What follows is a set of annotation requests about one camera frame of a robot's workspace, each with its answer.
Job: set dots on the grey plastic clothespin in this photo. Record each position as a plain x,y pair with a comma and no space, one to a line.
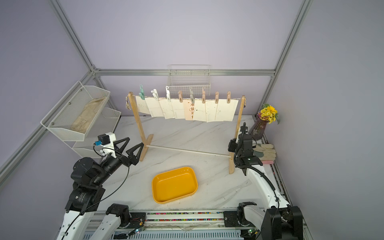
192,95

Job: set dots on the white mesh shelf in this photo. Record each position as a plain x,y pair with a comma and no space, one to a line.
60,118
105,123

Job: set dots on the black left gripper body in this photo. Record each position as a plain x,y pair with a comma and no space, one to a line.
111,165

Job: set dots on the yellow plastic tray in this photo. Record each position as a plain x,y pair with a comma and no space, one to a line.
174,185

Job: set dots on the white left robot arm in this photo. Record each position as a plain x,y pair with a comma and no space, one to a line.
89,177

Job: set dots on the white plastic clothespin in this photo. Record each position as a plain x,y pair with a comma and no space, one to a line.
155,94

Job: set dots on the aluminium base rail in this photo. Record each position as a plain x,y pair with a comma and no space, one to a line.
132,225

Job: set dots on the beige cloth in shelf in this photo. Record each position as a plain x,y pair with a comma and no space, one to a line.
84,120

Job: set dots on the white mesh upper shelf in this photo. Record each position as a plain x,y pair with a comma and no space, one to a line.
60,118

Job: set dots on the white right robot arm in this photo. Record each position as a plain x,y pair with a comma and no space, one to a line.
275,218

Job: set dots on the white wire wall basket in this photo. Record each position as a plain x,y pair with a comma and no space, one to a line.
182,77

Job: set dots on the pink wooden clothespin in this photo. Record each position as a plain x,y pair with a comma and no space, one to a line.
180,96

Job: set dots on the dark purple vase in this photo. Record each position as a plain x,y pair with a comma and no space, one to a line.
258,129

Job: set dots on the pink lettered postcard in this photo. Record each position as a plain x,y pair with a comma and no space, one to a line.
189,109

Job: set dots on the green plastic clothespin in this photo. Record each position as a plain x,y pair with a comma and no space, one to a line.
142,93

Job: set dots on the white mesh lower shelf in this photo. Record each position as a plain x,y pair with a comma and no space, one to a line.
105,123

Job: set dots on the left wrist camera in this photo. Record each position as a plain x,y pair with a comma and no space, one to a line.
104,146

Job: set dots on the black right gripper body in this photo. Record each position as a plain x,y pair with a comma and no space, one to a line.
234,147

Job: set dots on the white hooked clothespin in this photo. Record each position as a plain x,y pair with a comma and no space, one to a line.
168,94

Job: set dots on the aluminium cage frame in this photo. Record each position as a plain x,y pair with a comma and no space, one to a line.
8,169

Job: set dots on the wooden clothesline rack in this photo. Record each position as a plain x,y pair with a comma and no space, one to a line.
147,141

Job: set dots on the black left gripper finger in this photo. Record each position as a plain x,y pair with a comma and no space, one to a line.
120,145
134,154

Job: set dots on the beige work gloves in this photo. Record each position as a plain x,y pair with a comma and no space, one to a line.
265,152

